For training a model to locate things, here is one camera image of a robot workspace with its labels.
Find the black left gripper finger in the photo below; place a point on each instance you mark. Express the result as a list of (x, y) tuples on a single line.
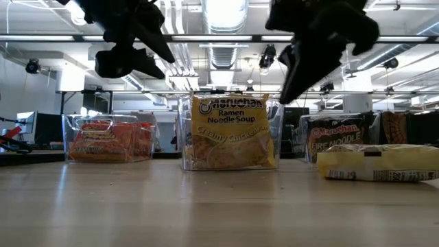
[(116, 63), (152, 31)]

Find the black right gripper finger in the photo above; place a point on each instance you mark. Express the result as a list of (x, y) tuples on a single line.
[(287, 55), (315, 61)]

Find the black Maruchan fire noodle pack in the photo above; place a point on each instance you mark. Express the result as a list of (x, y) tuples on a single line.
[(336, 133)]

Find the clear plastic bin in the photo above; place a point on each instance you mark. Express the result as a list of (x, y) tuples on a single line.
[(368, 130), (67, 120), (279, 137)]

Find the yellow Maruchan noodle pack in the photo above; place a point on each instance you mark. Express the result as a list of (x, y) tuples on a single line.
[(229, 144), (377, 168)]

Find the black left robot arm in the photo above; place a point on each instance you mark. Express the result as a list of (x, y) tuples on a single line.
[(68, 2)]

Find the black cabinet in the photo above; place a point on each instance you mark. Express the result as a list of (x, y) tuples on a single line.
[(291, 130)]

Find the black computer monitor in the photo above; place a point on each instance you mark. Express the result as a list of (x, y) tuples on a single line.
[(49, 128)]

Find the orange patterned dark panel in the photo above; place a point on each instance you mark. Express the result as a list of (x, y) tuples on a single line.
[(394, 128)]

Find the white computer monitor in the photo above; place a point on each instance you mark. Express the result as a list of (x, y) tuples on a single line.
[(25, 120)]

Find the red and black tool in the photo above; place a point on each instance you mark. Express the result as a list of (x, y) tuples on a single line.
[(12, 133)]

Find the black box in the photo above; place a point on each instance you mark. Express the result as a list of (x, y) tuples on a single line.
[(423, 127)]

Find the black hanging overhead camera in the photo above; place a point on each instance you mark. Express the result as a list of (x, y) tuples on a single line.
[(267, 56)]

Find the black round dome camera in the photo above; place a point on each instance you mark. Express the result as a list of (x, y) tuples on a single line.
[(327, 87), (32, 66), (391, 62)]

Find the black metal scaffold rail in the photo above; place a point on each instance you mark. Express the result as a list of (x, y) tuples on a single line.
[(137, 92)]

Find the silver ventilation duct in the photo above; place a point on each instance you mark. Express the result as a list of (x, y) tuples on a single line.
[(224, 17)]

